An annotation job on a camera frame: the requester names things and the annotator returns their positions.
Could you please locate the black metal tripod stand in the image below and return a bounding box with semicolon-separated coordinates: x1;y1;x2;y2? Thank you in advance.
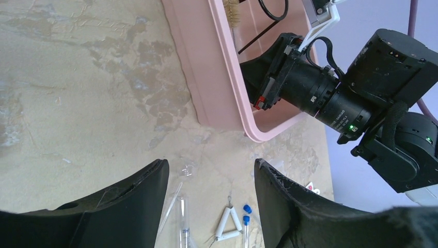
236;1;289;55

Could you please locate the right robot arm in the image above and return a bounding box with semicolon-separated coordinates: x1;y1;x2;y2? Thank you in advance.
240;28;437;206

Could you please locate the glass stirring rod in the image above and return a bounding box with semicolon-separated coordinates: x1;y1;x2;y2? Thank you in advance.
157;182;183;238

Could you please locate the blue capped test tube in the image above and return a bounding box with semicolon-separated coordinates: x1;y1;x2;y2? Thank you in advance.
243;215;251;248

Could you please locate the white clay triangle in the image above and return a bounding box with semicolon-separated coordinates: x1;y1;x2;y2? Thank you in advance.
209;191;244;246

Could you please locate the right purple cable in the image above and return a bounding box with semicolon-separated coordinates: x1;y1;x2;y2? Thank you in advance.
407;0;438;124

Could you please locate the white labelled package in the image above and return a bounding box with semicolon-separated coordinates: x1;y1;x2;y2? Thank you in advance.
305;182;320;195

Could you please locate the pink plastic bin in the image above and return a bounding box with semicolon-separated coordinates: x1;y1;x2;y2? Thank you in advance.
163;0;310;142

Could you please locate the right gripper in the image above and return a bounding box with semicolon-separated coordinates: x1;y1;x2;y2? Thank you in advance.
240;33;340;116

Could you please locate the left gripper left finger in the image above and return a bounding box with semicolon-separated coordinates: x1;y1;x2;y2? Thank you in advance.
1;159;169;247

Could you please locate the test tube brush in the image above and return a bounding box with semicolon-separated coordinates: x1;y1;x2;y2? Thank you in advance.
222;0;240;50

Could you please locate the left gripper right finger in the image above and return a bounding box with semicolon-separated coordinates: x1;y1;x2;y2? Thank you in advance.
254;159;437;247

